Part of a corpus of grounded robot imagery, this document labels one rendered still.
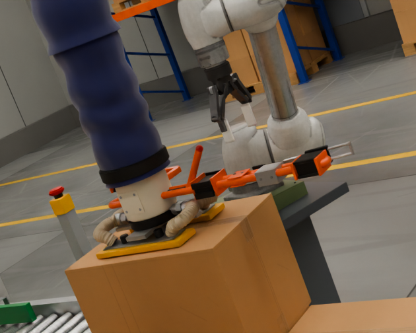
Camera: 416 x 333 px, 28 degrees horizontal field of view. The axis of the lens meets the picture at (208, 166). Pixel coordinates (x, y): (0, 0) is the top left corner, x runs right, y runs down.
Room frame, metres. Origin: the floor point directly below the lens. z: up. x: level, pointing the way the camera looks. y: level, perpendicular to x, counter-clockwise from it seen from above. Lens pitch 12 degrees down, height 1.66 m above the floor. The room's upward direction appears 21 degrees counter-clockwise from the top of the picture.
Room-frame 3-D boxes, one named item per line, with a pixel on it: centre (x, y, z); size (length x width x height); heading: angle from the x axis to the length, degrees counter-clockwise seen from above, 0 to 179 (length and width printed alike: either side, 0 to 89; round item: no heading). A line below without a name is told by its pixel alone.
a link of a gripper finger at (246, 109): (2.39, -0.17, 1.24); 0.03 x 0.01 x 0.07; 53
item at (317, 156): (2.22, -0.27, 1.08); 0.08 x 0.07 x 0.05; 54
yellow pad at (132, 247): (2.50, 0.27, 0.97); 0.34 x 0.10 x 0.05; 54
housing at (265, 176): (2.31, -0.16, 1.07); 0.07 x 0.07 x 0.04; 54
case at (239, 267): (2.59, 0.20, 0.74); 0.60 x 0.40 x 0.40; 54
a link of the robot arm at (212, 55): (2.34, -0.12, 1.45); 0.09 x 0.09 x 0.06
